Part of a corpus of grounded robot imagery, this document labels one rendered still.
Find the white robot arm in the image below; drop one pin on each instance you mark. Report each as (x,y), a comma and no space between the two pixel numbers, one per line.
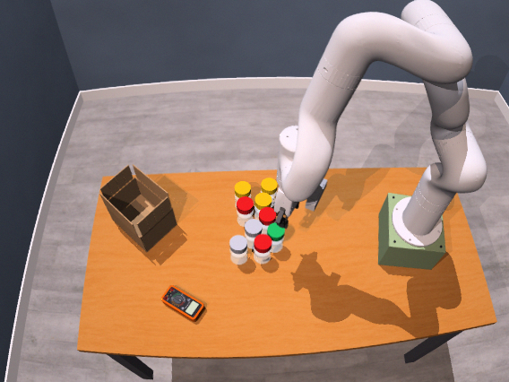
(442,60)

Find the orange digital multimeter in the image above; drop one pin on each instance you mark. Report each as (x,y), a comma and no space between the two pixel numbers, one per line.
(183,303)

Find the yellow-capped bottle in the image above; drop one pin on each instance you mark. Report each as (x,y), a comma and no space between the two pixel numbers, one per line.
(261,200)
(242,188)
(269,186)

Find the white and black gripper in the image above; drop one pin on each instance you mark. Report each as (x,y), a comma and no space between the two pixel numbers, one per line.
(285,207)

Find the brown cardboard box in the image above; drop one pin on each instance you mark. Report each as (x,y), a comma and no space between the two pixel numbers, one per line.
(135,202)

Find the white bottle with lavender cap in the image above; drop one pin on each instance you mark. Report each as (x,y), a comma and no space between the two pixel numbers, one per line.
(253,228)
(238,245)

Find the red-capped bottle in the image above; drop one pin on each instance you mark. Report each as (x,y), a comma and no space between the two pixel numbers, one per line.
(262,249)
(245,210)
(267,216)

